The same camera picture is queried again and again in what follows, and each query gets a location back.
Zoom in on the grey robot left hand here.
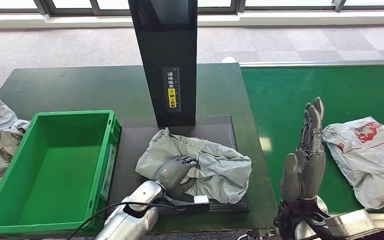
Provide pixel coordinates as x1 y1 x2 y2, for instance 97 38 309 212
154 154 199 200

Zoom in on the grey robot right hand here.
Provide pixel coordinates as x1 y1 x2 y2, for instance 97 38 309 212
279 96 326 202

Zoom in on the plain grey parcel bag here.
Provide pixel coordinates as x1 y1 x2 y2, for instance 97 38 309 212
134 127 253 205

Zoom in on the white parcel bag red print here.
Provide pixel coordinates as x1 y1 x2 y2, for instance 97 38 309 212
322 116 384 210

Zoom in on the green conveyor belt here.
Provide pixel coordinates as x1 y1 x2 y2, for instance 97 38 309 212
241 64 384 215

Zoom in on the black scanner machine column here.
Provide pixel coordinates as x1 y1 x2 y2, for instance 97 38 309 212
128 0 199 128

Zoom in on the black scanner base platform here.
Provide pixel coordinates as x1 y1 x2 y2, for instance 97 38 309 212
107 115 250 215

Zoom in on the black yellow ruler sticker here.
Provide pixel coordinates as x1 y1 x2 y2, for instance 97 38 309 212
161 67 182 114

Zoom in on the green plastic crate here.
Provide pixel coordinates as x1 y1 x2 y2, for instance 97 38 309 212
0 110 122 237

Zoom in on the white window sill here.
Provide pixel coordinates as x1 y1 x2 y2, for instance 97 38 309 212
0 8 384 31

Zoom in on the black column display screen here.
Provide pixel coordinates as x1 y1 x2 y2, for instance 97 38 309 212
155 0 190 25

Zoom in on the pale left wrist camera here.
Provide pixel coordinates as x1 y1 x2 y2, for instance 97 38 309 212
163 194 211 214

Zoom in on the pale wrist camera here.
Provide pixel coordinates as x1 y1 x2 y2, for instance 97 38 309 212
163 194 211 214
324 208 382 239

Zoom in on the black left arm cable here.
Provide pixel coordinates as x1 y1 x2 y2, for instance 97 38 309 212
66 201 180 240

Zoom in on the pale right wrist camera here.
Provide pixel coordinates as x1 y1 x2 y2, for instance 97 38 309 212
324 208 382 239

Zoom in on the dark window frame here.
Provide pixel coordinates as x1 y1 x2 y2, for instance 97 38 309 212
0 0 384 16

